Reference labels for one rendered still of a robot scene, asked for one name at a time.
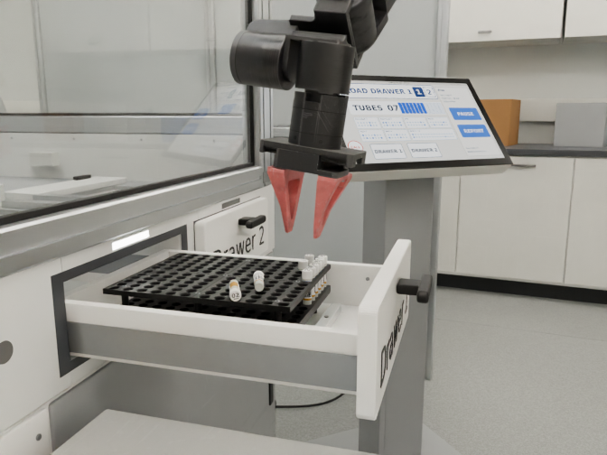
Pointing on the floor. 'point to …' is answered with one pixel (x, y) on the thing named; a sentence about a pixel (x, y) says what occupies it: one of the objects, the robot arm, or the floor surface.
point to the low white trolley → (179, 440)
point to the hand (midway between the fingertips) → (303, 227)
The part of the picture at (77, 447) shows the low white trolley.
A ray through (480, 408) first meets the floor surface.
